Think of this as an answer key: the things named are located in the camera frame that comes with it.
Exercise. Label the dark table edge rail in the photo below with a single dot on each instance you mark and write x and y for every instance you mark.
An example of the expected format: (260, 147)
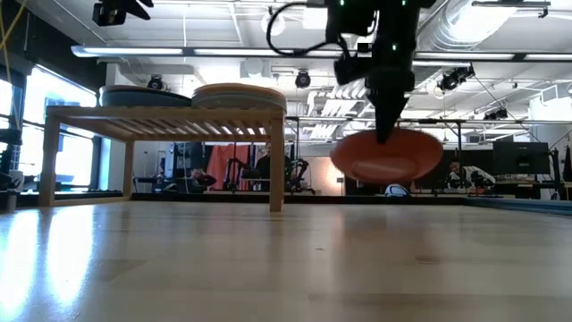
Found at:
(536, 208)
(201, 197)

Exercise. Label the background black robot arm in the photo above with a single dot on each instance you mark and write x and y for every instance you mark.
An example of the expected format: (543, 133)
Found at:
(299, 174)
(232, 170)

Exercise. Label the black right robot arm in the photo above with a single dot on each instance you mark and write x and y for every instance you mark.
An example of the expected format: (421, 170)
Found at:
(397, 27)

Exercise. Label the person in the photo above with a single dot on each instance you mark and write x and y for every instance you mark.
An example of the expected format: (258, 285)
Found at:
(263, 167)
(465, 174)
(203, 180)

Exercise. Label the orange plate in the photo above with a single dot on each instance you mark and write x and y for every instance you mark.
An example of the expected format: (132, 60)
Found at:
(402, 161)

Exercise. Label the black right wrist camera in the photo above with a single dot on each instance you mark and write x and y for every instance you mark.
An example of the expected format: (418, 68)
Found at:
(350, 69)

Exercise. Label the round ceiling lamp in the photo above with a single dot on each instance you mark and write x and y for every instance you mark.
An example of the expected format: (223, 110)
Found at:
(273, 24)

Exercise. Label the black ceiling rail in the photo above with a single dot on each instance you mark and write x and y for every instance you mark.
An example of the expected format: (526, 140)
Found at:
(509, 3)

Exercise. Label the silver ventilation duct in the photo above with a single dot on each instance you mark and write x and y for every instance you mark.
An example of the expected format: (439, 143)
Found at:
(451, 27)

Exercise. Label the overhead frame light bar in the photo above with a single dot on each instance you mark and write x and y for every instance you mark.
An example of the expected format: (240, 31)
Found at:
(134, 51)

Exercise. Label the black ceiling camera cluster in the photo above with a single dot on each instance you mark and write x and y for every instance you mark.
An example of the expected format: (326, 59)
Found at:
(453, 79)

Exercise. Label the wooden slatted shelf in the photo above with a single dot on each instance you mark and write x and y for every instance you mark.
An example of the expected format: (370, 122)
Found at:
(179, 112)

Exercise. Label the blue plate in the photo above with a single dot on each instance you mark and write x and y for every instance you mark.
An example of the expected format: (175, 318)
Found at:
(147, 99)

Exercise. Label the large bright window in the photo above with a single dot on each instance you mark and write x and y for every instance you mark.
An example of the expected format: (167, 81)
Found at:
(76, 161)

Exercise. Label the orange cloth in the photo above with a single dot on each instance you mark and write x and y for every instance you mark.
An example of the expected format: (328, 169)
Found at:
(221, 165)

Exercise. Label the black equipment rack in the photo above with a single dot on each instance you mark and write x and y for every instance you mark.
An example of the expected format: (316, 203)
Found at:
(9, 179)

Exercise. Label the black computer monitor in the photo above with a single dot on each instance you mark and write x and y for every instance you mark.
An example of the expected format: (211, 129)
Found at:
(520, 158)

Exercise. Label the black stand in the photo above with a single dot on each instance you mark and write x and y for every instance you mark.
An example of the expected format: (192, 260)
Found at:
(567, 165)

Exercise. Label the black pipe frame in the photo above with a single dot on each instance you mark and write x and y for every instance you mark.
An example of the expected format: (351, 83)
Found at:
(460, 121)

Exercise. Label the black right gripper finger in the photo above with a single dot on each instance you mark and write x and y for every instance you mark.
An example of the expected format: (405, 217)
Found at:
(388, 123)

